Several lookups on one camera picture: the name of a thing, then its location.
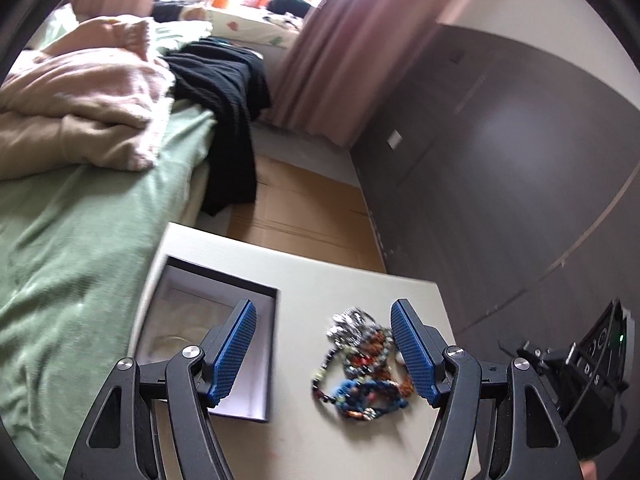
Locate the blue beaded bracelet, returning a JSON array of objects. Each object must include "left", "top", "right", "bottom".
[{"left": 332, "top": 378, "right": 409, "bottom": 421}]

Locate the brown rudraksha bead bracelet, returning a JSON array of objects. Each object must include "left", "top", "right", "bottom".
[{"left": 344, "top": 328, "right": 417, "bottom": 396}]

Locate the dark multicolour bead bracelet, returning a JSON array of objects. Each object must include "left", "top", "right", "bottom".
[{"left": 311, "top": 343, "right": 362, "bottom": 409}]

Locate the silver chain necklace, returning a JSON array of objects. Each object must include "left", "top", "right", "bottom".
[{"left": 326, "top": 306, "right": 384, "bottom": 348}]

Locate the black jewelry box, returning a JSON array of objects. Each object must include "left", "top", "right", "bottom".
[{"left": 128, "top": 254, "right": 279, "bottom": 424}]

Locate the green bed sheet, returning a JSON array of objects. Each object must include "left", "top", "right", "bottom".
[{"left": 1, "top": 101, "right": 215, "bottom": 479}]

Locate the dark grey wardrobe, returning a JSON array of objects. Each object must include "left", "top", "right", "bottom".
[{"left": 352, "top": 26, "right": 639, "bottom": 360}]

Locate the flattened cardboard on floor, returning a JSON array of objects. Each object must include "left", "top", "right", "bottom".
[{"left": 227, "top": 155, "right": 385, "bottom": 273}]

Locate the beige blanket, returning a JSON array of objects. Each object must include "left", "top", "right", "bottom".
[{"left": 0, "top": 112, "right": 163, "bottom": 180}]

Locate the pink fleece blanket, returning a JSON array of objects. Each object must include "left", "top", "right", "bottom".
[{"left": 0, "top": 15, "right": 177, "bottom": 172}]

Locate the black knitted garment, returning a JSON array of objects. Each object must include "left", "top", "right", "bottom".
[{"left": 162, "top": 37, "right": 271, "bottom": 216}]

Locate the white patterned pillow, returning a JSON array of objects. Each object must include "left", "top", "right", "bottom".
[{"left": 206, "top": 6, "right": 303, "bottom": 49}]

